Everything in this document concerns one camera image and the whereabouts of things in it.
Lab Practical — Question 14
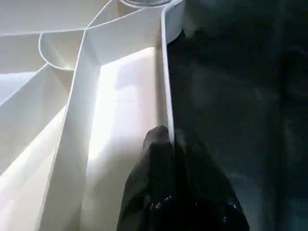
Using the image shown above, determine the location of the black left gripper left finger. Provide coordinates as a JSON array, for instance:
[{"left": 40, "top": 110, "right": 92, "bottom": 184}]
[{"left": 116, "top": 126, "right": 176, "bottom": 231}]

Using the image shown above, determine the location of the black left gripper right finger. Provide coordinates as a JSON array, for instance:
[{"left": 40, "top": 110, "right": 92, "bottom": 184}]
[{"left": 174, "top": 128, "right": 251, "bottom": 231}]

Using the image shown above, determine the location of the white plastic table top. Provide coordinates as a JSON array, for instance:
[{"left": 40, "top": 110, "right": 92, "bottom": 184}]
[{"left": 0, "top": 0, "right": 186, "bottom": 231}]

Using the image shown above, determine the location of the black work mat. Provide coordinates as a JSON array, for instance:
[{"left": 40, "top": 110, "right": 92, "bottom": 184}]
[{"left": 166, "top": 0, "right": 308, "bottom": 231}]

